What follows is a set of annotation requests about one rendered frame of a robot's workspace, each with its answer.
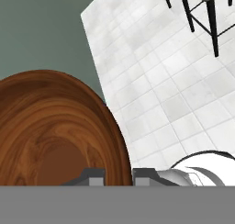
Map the black stool with grey seat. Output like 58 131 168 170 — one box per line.
178 0 235 58

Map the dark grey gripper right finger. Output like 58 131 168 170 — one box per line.
132 167 182 187

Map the white and black round object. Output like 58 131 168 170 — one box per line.
156 150 235 187

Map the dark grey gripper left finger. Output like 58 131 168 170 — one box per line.
61 167 106 187

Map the brown wooden bowl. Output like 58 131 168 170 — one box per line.
0 69 134 187

